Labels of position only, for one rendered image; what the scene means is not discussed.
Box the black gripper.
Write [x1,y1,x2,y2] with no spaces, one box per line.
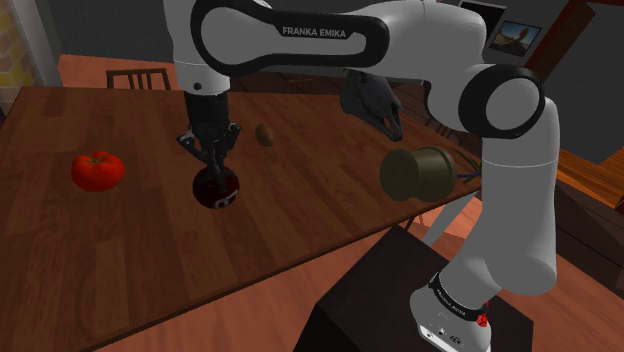
[176,90,242,194]

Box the dark red ball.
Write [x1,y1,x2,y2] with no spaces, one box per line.
[191,165,241,210]

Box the brown kiwi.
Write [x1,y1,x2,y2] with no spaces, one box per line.
[254,123,276,148]

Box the dark wooden chair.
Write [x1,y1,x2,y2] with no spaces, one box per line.
[105,67,172,92]

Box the red tomato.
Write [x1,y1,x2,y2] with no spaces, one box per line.
[70,150,127,193]

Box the brown wooden table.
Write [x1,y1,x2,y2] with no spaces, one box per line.
[0,85,485,352]

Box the dark grey animal head figure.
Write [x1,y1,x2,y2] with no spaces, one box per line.
[339,69,405,143]

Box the olive green plant pot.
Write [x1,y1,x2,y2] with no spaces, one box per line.
[379,145,484,204]

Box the dark robot stand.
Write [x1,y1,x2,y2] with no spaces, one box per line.
[292,224,535,352]

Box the framed wall picture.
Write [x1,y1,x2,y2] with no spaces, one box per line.
[486,19,544,58]

